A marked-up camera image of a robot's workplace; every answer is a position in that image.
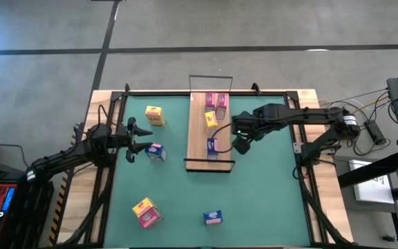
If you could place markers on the white board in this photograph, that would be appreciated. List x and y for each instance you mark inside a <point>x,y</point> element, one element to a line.
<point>371,190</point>

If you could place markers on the black power adapter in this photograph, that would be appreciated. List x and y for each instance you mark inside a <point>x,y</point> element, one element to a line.
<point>375,132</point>

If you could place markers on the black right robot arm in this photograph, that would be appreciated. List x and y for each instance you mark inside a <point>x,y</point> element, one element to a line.
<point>306,114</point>

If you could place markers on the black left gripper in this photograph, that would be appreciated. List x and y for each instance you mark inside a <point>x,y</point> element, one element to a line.
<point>124,138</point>

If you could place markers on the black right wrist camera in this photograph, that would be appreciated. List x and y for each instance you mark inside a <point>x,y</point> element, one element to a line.
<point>242,145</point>

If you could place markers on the white bracket plate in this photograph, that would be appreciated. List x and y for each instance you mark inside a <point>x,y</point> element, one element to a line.
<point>298,148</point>

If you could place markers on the black table frame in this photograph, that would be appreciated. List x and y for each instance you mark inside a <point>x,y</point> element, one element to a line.
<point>157,92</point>

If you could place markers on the magenta Raisin Bran cereal box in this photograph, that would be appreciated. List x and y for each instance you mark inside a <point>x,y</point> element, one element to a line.
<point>210,100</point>
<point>222,103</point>
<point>150,218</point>

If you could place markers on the small black floor item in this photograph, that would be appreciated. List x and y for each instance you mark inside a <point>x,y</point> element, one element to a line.
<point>388,238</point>

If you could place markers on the blue Frosted Flakes cereal box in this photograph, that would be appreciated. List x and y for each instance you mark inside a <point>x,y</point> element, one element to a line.
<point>213,217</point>
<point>155,152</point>
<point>212,147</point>

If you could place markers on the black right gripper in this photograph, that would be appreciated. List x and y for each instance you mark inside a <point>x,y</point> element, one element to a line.
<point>249,124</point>

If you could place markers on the black frame clamp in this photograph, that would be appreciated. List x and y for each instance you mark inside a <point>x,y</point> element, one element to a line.
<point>256,88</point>
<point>127,88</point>

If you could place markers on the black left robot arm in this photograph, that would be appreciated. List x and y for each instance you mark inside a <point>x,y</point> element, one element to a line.
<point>64,157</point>

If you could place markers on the black diagonal bar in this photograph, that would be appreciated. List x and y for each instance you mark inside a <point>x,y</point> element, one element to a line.
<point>365,174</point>

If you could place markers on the black plastic crate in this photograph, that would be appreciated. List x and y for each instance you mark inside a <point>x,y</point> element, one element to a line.
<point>36,207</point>

